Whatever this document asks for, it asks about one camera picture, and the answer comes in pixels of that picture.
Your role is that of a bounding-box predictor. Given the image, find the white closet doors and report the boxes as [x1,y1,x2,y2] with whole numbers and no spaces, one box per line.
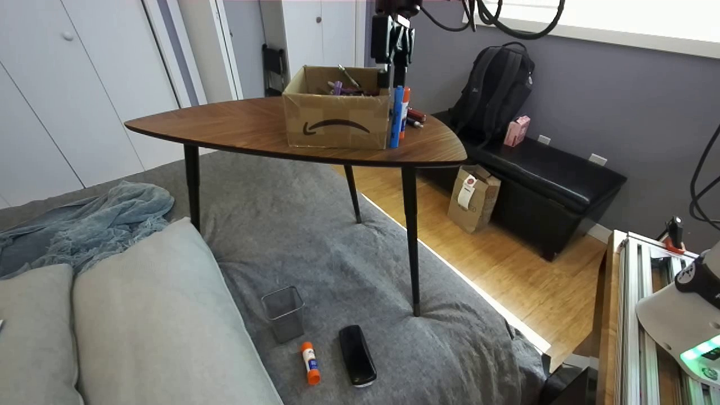
[0,0,191,208]

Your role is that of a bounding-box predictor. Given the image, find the blue bottle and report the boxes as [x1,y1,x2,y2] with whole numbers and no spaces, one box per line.
[384,82,408,151]

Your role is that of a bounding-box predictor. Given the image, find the white cabinet door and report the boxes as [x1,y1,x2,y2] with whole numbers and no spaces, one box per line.
[278,0,372,77]

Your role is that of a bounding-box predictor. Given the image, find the grey sofa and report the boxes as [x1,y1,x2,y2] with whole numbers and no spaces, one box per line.
[0,147,548,405]

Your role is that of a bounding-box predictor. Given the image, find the black glasses case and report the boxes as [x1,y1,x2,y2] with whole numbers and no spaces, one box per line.
[335,321,380,389]

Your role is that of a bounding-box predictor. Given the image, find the blue throw blanket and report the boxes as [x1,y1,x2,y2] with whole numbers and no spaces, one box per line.
[0,180,177,281]

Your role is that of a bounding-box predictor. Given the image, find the large orange cap glue stick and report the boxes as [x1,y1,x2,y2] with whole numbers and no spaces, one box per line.
[399,82,413,145]

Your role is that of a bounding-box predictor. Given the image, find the brown cardboard box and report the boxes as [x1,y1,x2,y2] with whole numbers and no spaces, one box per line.
[281,63,393,153]

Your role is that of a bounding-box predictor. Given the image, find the black bench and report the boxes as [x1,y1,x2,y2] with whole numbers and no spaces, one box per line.
[462,132,629,263]

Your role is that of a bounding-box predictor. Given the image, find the aluminium robot stand frame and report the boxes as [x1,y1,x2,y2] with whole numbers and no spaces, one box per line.
[596,227,720,405]

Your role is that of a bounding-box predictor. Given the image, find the pink small bag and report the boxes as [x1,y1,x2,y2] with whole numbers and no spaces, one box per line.
[501,113,533,151]

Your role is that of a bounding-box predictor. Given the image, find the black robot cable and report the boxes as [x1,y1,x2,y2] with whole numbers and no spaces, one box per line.
[416,0,569,43]

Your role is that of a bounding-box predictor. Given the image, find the small cardboard package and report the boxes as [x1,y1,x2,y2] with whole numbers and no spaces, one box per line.
[445,161,504,236]

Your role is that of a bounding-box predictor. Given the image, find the white door grey stripe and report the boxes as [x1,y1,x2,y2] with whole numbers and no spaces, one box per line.
[142,0,246,107]

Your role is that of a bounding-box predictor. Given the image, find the wooden table black legs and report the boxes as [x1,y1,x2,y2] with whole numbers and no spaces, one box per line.
[124,93,473,316]

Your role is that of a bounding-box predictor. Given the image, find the black backpack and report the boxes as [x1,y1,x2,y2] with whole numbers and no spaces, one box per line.
[439,41,537,151]

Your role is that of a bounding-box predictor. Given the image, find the small orange glue stick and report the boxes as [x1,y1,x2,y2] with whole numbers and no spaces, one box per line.
[297,339,323,389]

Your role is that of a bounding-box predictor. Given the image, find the grey pillow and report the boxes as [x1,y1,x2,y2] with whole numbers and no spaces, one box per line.
[70,215,285,405]
[0,261,86,405]

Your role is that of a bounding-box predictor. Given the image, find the red black clamp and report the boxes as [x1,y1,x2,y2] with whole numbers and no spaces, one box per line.
[657,215,688,254]

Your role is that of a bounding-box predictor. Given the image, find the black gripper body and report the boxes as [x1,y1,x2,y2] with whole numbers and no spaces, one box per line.
[368,0,419,65]

